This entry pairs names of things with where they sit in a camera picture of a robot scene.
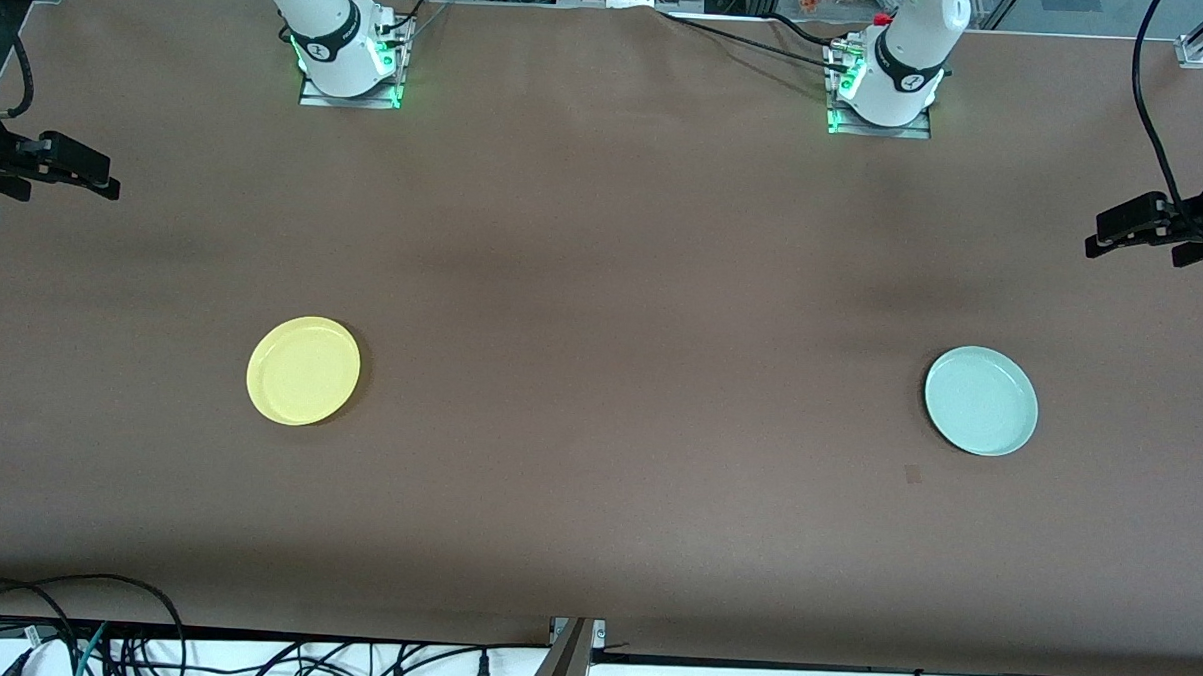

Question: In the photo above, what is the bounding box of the pale green plate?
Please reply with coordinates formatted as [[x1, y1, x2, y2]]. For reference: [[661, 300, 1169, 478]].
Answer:
[[922, 344, 1041, 459]]

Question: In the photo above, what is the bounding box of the black cable on table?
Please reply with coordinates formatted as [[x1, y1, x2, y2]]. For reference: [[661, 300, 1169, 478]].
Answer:
[[656, 8, 854, 73]]

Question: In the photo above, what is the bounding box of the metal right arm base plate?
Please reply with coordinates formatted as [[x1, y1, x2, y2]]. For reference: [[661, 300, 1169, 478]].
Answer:
[[299, 12, 406, 110]]

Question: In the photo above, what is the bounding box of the teal cable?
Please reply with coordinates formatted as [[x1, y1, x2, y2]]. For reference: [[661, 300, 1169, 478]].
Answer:
[[74, 620, 112, 676]]

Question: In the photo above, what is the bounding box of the black looped cable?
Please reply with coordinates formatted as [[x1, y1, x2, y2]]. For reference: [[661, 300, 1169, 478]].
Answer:
[[0, 570, 189, 676]]

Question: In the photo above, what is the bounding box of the yellow plate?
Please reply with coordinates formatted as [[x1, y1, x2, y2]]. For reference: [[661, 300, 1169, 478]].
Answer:
[[244, 314, 363, 430]]

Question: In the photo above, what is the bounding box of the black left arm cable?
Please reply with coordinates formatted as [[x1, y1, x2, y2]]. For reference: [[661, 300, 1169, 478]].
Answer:
[[1126, 0, 1203, 235]]

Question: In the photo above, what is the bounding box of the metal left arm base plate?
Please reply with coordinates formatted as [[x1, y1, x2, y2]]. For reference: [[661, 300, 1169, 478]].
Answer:
[[827, 41, 935, 140]]

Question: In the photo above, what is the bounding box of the aluminium profile beam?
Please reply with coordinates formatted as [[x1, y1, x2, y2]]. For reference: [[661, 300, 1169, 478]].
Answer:
[[525, 616, 608, 676]]

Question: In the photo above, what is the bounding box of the brown table cover sheet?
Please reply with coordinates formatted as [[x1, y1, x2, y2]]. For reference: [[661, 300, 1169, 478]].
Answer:
[[0, 0, 1203, 676]]

